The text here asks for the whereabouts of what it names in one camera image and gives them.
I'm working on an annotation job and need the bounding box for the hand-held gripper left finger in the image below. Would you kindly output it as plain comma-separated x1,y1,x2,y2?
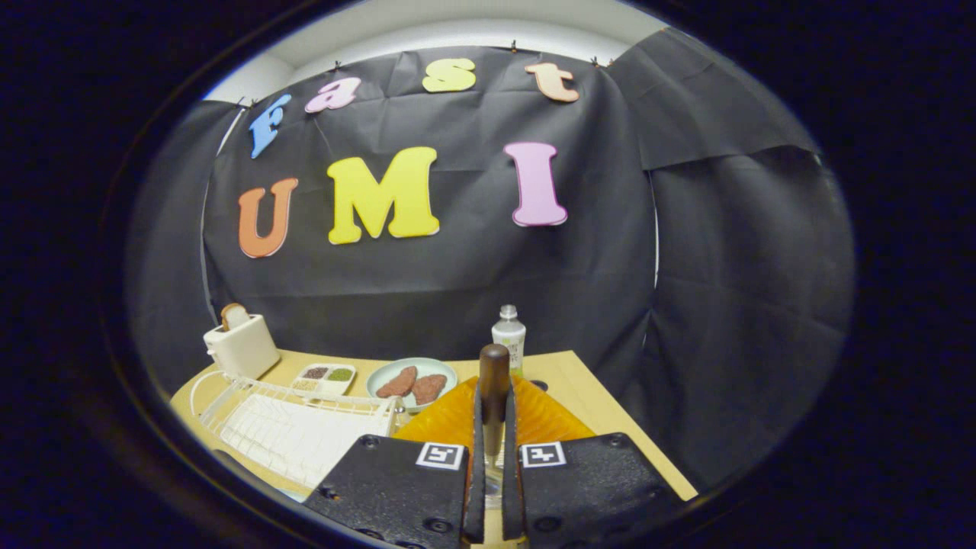
301,374,487,549

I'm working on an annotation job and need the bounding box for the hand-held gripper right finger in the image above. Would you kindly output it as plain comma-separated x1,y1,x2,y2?
499,372,683,549

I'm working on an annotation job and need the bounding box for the metal spoon brown handle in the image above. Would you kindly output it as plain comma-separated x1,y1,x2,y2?
478,343,511,466

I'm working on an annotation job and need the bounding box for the white dish rack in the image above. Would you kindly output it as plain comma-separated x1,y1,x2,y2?
189,371,405,490

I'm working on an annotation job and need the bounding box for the pale green plate with meat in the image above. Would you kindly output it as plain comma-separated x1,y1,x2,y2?
366,357,459,414

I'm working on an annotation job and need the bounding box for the white divided sauce dish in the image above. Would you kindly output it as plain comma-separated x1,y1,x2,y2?
291,363,357,397

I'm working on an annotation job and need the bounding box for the brown meat piece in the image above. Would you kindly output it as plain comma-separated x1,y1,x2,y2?
376,366,419,399
412,374,448,406

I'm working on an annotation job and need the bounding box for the green drink bottle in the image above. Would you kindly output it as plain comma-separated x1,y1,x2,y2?
492,304,527,376

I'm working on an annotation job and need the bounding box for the white toaster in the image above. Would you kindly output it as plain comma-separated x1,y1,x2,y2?
203,313,281,380

